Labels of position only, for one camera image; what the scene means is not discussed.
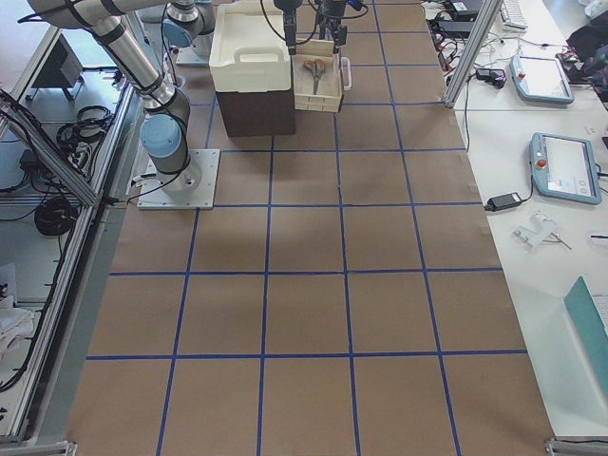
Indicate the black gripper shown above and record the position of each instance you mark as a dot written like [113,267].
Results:
[286,6]
[331,8]

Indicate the grey orange handled scissors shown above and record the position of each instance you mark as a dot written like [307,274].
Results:
[317,68]

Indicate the wooden drawer with white handle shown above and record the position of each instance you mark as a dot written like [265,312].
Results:
[336,79]

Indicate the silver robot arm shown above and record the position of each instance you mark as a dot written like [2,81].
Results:
[164,130]
[182,22]

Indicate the dark brown drawer cabinet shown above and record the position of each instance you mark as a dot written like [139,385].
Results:
[249,114]

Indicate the white keyboard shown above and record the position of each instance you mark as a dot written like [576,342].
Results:
[512,16]

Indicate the far blue teach pendant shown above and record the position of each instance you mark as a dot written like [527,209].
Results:
[540,80]

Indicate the blue teach pendant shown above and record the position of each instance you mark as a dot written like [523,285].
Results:
[564,168]
[540,80]

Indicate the black power adapter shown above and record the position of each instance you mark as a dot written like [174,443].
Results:
[503,202]

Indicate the near blue teach pendant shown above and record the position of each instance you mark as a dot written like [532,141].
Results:
[564,168]

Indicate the brown paper table mat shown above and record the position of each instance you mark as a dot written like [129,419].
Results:
[343,297]

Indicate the teal folder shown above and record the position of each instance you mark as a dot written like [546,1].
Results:
[590,326]

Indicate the aluminium frame post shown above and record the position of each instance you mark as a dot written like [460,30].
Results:
[486,17]

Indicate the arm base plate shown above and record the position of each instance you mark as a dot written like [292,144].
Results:
[194,188]

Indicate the black box under frame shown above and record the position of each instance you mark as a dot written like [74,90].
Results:
[62,69]

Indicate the left aluminium frame rail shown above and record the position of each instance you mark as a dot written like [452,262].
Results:
[46,266]

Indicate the clear acrylic bracket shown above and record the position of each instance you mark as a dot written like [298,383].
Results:
[542,230]

